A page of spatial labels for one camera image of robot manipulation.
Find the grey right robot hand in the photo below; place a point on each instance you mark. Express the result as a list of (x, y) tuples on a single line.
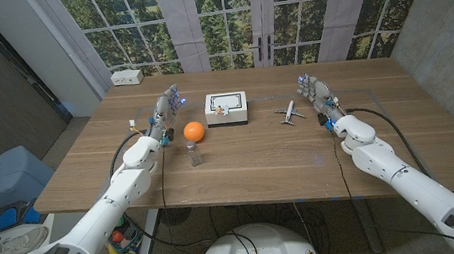
[(318, 94)]

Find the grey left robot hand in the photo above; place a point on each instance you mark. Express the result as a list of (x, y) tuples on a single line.
[(162, 112)]

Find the small orange white puzzle piece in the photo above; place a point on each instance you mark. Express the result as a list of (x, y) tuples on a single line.
[(218, 110)]

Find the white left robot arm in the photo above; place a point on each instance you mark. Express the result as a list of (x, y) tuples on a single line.
[(93, 225)]

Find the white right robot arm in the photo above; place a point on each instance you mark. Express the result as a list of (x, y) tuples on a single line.
[(411, 192)]

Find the orange ball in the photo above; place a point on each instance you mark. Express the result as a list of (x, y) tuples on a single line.
[(194, 131)]

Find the clear glass salt shaker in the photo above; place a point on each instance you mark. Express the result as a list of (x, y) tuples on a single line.
[(194, 156)]

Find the white toy airplane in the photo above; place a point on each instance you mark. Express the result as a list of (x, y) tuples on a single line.
[(289, 112)]

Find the white power strip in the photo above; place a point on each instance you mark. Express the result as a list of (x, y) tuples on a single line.
[(126, 77)]

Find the round black fan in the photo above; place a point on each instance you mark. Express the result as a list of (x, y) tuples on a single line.
[(175, 215)]

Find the printed window backdrop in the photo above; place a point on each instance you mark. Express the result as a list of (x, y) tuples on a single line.
[(224, 21)]

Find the white table leg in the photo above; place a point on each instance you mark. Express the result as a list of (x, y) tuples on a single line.
[(149, 232)]

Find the basket of colourful toys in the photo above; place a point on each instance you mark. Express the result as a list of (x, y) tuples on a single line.
[(124, 239)]

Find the grey table leg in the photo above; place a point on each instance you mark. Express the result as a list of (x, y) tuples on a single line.
[(368, 226)]

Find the white robot torso base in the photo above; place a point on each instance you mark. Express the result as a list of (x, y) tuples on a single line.
[(260, 244)]

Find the grey-blue storage bin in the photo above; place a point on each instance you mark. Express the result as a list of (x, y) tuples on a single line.
[(4, 176)]

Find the blue and black pedal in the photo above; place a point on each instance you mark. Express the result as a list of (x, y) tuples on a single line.
[(8, 217)]

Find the white tray box black frame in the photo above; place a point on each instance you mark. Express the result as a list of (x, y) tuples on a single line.
[(226, 116)]

